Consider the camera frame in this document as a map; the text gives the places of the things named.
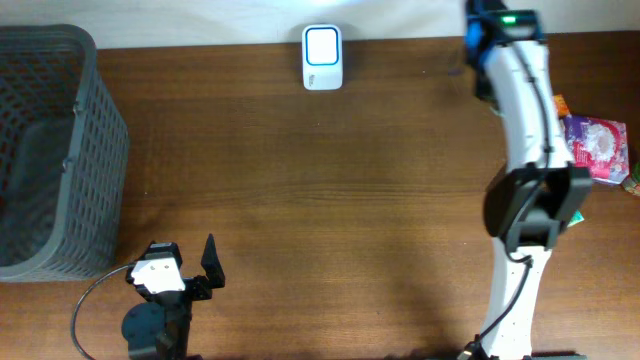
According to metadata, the small teal tissue pack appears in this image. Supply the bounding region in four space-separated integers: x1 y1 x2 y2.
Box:
568 211 585 227

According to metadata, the small orange tissue pack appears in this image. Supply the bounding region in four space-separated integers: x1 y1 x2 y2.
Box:
553 94 571 118

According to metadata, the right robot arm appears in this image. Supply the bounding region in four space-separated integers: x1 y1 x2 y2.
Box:
458 0 592 359

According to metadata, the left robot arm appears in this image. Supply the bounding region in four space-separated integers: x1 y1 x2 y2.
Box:
121 235 226 360

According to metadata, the grey plastic mesh basket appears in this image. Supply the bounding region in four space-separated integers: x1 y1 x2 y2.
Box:
1 25 130 283

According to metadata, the green orange snack packet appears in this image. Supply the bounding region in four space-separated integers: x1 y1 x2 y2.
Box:
621 162 640 196

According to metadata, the purple white tissue pack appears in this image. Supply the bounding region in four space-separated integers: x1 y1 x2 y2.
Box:
561 115 629 185

